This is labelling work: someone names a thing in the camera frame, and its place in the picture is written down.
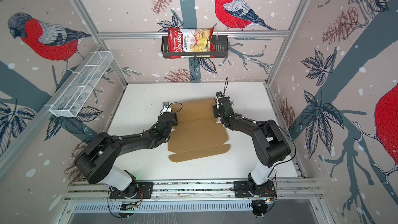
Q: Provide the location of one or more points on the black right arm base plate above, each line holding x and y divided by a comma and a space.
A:
255, 189

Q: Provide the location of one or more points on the red cassava chips bag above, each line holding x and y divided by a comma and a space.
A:
189, 40

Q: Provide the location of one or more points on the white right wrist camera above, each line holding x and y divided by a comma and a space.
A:
219, 95

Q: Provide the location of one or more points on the aluminium front rail frame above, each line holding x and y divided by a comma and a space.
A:
166, 196

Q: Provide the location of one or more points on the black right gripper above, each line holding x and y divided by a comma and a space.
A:
214, 110

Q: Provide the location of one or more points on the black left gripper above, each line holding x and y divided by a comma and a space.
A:
175, 119

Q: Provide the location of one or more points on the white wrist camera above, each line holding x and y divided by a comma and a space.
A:
166, 108
219, 95

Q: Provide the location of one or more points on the brown cardboard paper box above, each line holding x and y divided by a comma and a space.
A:
198, 134

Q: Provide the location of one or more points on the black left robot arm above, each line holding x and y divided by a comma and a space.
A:
96, 161

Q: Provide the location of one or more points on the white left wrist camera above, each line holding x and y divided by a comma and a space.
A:
166, 108

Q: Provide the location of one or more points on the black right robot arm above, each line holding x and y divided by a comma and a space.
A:
270, 144

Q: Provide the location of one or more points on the white mesh wall shelf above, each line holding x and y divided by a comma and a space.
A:
73, 98

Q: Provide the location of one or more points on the black wire wall basket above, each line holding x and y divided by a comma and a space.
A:
219, 43

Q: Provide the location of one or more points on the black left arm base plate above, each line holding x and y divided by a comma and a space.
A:
140, 190

